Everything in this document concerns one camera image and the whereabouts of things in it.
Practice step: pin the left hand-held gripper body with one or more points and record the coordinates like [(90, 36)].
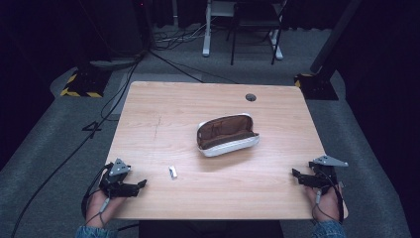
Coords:
[(114, 181)]

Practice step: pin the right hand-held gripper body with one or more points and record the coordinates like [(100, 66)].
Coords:
[(325, 173)]

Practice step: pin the person's left hand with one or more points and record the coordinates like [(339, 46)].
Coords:
[(100, 206)]

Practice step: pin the person's right hand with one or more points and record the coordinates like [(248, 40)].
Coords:
[(327, 205)]

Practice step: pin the small white eraser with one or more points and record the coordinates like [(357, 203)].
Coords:
[(173, 172)]

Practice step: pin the white pencil case brown lining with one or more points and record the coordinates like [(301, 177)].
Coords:
[(228, 135)]

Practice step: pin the black stand base yellow stripes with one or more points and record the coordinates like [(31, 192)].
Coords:
[(317, 86), (86, 82)]

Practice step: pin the black slanted pole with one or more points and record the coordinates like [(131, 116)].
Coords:
[(335, 34)]

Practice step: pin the black chair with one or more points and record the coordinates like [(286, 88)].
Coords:
[(256, 23)]

